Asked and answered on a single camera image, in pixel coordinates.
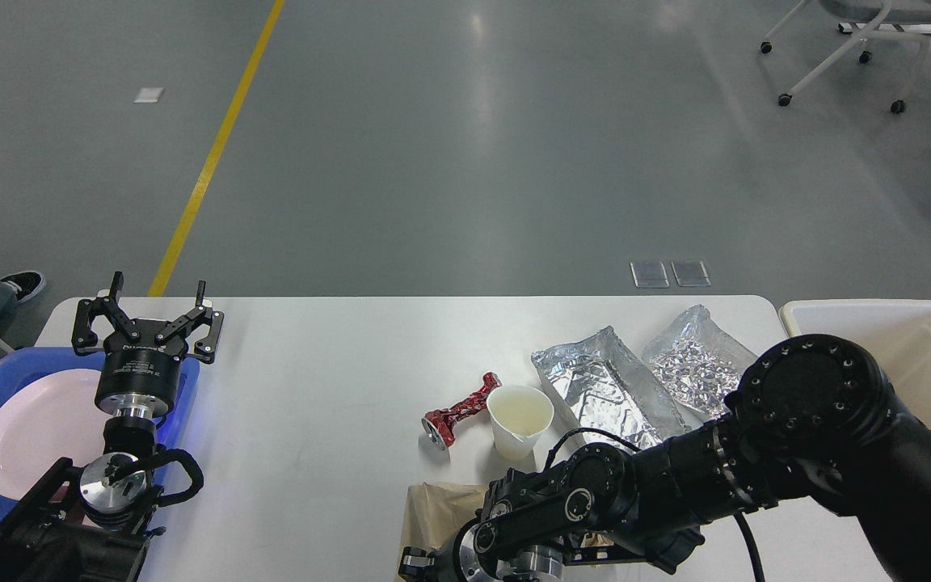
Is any clear floor plate right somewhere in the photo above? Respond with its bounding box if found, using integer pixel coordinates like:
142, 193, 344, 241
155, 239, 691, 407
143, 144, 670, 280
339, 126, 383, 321
670, 260, 712, 288

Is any black sneaker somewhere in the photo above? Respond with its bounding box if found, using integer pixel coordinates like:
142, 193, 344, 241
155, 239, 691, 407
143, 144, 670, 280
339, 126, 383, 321
0, 270, 47, 303

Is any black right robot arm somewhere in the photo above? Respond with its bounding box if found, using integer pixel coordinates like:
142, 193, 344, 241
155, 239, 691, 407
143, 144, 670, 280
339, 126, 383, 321
398, 334, 931, 581

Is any clear floor plate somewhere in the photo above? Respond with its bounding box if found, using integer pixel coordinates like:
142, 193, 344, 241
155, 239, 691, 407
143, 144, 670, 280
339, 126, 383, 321
630, 260, 670, 289
670, 260, 712, 288

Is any white office chair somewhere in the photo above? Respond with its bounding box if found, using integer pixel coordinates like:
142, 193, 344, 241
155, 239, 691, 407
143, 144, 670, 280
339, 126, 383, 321
777, 1, 931, 115

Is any clear plastic wrap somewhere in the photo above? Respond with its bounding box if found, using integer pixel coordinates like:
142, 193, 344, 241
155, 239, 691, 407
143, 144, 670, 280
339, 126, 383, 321
639, 303, 757, 420

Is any white paper cup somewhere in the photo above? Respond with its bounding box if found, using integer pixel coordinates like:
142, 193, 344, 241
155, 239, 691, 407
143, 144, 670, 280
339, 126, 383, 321
487, 386, 554, 462

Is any white floor tape patch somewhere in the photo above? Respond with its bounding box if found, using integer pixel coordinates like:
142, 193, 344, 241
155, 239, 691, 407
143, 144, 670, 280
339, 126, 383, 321
133, 87, 165, 104

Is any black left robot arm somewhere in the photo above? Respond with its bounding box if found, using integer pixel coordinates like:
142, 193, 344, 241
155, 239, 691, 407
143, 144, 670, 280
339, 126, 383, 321
0, 272, 225, 581

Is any large brown paper bag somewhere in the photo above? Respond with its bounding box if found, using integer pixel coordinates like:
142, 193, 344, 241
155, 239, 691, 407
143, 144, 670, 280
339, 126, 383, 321
395, 482, 487, 561

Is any beige plastic bin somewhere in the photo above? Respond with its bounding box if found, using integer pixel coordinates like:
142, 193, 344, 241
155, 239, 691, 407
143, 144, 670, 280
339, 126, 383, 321
779, 299, 931, 428

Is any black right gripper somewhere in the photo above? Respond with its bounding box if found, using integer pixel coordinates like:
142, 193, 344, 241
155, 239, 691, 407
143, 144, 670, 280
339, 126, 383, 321
398, 533, 491, 581

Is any aluminium foil tray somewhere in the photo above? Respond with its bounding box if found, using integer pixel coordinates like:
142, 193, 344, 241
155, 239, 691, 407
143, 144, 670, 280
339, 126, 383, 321
530, 327, 692, 449

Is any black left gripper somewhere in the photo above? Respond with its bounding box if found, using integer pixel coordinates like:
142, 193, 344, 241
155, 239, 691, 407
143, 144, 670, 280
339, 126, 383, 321
71, 270, 225, 417

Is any clear floor plate left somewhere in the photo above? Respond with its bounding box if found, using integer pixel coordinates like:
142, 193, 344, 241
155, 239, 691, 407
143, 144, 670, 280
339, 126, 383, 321
630, 260, 670, 289

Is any crushed red can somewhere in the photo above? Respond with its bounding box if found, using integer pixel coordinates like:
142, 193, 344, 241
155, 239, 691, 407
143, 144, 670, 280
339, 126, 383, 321
421, 372, 503, 452

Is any pink plate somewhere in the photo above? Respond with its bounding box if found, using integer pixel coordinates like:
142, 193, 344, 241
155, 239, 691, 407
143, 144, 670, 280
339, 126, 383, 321
0, 369, 108, 500

